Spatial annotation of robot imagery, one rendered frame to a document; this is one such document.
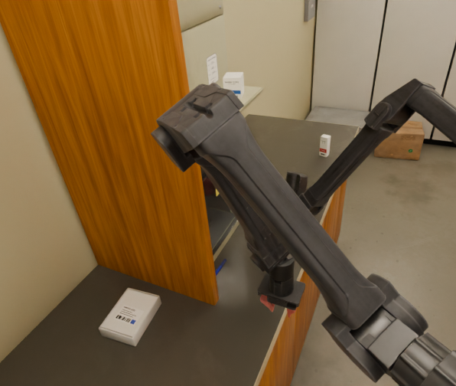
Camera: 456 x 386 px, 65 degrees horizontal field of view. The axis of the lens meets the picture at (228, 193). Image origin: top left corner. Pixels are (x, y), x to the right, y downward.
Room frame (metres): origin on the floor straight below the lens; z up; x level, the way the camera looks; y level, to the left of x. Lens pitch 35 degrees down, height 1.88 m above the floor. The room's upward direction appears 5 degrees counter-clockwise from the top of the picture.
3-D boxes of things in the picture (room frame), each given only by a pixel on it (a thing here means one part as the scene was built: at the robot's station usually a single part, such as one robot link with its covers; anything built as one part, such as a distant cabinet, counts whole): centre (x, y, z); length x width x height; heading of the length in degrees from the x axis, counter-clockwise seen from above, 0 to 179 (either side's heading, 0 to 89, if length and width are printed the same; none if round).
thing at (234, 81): (1.02, -0.05, 1.54); 0.05 x 0.05 x 0.06; 75
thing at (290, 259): (0.58, -0.10, 1.27); 0.07 x 0.06 x 0.07; 29
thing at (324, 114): (3.40, -1.20, 0.17); 0.60 x 0.42 x 0.33; 59
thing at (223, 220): (0.98, 0.03, 1.19); 0.30 x 0.01 x 0.40; 151
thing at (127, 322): (0.71, 0.33, 0.96); 0.16 x 0.12 x 0.04; 157
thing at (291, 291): (0.57, -0.11, 1.21); 0.10 x 0.07 x 0.07; 62
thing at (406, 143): (3.14, -1.73, 0.14); 0.41 x 0.33 x 0.29; 68
